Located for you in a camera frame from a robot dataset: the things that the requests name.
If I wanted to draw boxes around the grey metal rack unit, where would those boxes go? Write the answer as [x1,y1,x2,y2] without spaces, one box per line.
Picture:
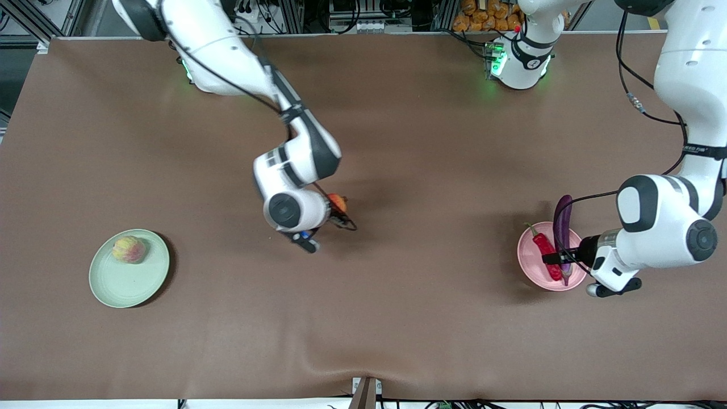
[328,0,392,34]

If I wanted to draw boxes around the orange round items heap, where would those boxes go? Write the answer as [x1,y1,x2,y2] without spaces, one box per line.
[453,0,523,32]

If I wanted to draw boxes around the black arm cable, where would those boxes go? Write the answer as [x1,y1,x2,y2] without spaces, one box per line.
[170,34,358,232]
[558,9,691,259]

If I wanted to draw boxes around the green round plate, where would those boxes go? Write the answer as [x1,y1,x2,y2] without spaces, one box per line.
[89,229,170,309]

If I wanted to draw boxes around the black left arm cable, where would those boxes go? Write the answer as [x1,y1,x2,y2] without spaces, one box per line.
[558,9,691,259]

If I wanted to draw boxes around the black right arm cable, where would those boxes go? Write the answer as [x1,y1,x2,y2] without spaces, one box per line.
[170,34,358,232]

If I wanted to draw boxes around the white power strip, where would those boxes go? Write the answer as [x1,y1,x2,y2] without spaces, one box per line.
[233,0,268,23]

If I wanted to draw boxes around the aluminium frame bar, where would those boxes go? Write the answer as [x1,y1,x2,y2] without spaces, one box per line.
[14,0,86,46]

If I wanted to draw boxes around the red chili pepper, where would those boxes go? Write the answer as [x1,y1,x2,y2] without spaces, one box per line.
[525,223,564,282]

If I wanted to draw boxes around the yellow-pink apple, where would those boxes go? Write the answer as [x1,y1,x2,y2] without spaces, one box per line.
[112,236,147,264]

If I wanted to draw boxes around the pink round plate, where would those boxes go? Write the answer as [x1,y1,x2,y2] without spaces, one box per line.
[516,222,590,292]

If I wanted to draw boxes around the brown table cover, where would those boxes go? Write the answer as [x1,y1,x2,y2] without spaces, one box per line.
[0,31,727,401]

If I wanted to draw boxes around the purple eggplant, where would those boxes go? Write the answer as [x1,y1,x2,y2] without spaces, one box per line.
[553,195,574,286]

